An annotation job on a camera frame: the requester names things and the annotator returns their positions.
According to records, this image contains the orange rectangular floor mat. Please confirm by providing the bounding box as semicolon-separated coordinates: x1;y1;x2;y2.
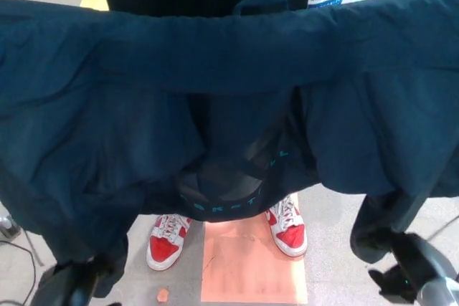
199;212;309;304

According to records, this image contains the grey floor device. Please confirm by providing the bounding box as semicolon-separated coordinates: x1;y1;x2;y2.
0;212;22;242

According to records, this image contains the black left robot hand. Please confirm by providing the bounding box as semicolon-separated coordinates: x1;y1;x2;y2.
32;254;123;306

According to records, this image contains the black floor cable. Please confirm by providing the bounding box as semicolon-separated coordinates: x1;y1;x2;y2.
0;236;39;303

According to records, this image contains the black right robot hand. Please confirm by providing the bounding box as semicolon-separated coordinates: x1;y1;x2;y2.
368;232;448;303

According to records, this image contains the red white sneaker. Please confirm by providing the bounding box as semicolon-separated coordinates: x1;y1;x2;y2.
146;212;193;272
264;193;308;258

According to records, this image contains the thin black rod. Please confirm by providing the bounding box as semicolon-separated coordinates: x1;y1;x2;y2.
22;229;44;267

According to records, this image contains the navy blue coat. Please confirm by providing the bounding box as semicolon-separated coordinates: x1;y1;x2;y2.
0;0;459;300

